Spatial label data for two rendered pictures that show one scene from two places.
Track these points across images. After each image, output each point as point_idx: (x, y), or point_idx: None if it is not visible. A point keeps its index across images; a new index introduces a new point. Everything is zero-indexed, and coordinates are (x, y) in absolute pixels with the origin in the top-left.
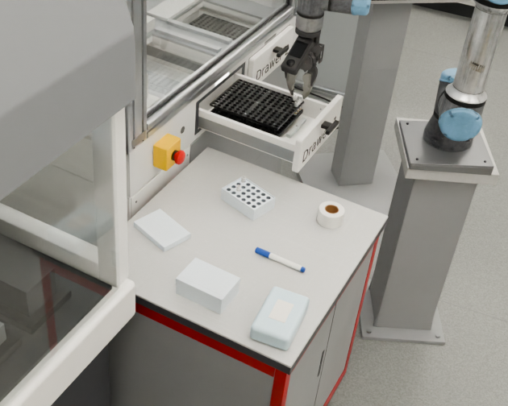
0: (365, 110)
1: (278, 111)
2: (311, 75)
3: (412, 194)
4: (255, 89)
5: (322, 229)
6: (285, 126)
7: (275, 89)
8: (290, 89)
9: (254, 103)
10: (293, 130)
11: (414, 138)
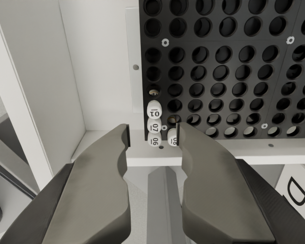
0: (161, 219)
1: (192, 31)
2: (38, 238)
3: (4, 119)
4: None
5: None
6: (150, 14)
7: (246, 152)
8: (187, 125)
9: (301, 26)
10: (131, 41)
11: None
